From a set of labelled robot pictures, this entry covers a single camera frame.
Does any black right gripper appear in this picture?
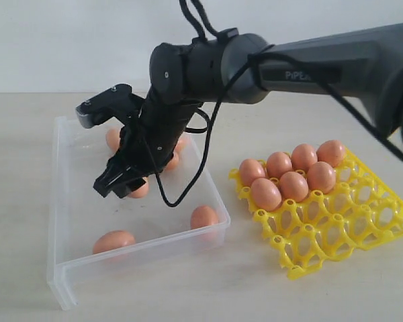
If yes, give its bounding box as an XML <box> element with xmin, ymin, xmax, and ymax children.
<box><xmin>93</xmin><ymin>97</ymin><xmax>202</xmax><ymax>199</ymax></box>

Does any brown egg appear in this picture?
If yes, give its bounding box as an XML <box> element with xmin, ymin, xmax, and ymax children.
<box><xmin>175</xmin><ymin>136</ymin><xmax>189</xmax><ymax>153</ymax></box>
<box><xmin>128</xmin><ymin>177</ymin><xmax>149</xmax><ymax>199</ymax></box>
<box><xmin>238</xmin><ymin>158</ymin><xmax>266</xmax><ymax>186</ymax></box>
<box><xmin>266</xmin><ymin>152</ymin><xmax>293</xmax><ymax>179</ymax></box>
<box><xmin>105</xmin><ymin>128</ymin><xmax>120</xmax><ymax>153</ymax></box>
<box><xmin>92</xmin><ymin>230</ymin><xmax>136</xmax><ymax>254</ymax></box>
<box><xmin>190</xmin><ymin>205</ymin><xmax>219</xmax><ymax>229</ymax></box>
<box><xmin>316</xmin><ymin>140</ymin><xmax>346</xmax><ymax>168</ymax></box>
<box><xmin>279</xmin><ymin>172</ymin><xmax>309</xmax><ymax>203</ymax></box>
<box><xmin>250</xmin><ymin>178</ymin><xmax>282</xmax><ymax>211</ymax></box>
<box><xmin>306</xmin><ymin>161</ymin><xmax>336</xmax><ymax>194</ymax></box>
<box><xmin>291</xmin><ymin>143</ymin><xmax>318</xmax><ymax>172</ymax></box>
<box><xmin>164</xmin><ymin>152</ymin><xmax>179</xmax><ymax>171</ymax></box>

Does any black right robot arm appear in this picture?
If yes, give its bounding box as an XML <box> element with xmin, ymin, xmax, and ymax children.
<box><xmin>93</xmin><ymin>23</ymin><xmax>403</xmax><ymax>198</ymax></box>

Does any clear plastic storage box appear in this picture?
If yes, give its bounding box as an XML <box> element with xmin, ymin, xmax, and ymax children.
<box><xmin>47</xmin><ymin>117</ymin><xmax>230</xmax><ymax>310</ymax></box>

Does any yellow plastic egg tray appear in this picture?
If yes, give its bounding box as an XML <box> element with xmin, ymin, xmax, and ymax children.
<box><xmin>228</xmin><ymin>150</ymin><xmax>403</xmax><ymax>280</ymax></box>

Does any black camera cable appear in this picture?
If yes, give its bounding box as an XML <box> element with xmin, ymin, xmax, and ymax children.
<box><xmin>130</xmin><ymin>0</ymin><xmax>403</xmax><ymax>208</ymax></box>

